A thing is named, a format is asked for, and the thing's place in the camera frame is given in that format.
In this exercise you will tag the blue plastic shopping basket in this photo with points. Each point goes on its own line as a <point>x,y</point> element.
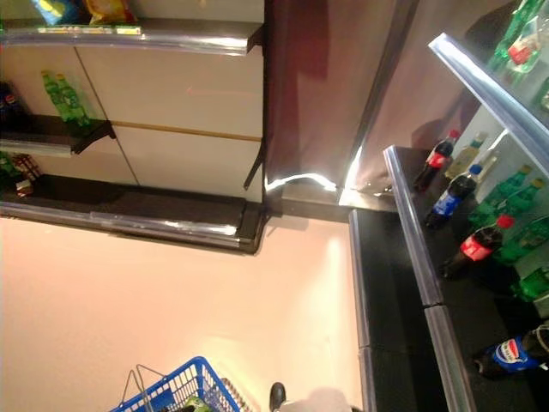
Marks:
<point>188,373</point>

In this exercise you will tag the pale yellow drink bottle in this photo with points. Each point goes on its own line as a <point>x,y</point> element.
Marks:
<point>465,156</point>

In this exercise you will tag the Coca-Cola bottle red label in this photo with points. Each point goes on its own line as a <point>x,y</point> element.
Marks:
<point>435,161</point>
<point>474,249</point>

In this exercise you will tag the small Pepsi cola bottle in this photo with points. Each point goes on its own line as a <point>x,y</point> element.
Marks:
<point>10,105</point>
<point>446,204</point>
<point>510,354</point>

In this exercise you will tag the silver right robot leg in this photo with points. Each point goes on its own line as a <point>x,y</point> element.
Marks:
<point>277,397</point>

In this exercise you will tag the green soda can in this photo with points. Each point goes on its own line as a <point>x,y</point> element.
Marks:
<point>197,404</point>

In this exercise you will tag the brown red snack packet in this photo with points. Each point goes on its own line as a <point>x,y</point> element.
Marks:
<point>28,171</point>

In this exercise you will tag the yellow red snack bag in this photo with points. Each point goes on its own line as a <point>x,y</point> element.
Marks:
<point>109,10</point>

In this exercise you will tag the large green soda bottle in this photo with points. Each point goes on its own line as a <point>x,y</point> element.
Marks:
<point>510,38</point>

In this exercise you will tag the blue yellow snack bag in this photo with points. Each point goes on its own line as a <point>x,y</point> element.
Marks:
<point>56,10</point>

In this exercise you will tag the black shelf bracket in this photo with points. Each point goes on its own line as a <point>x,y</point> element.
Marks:
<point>254,167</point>

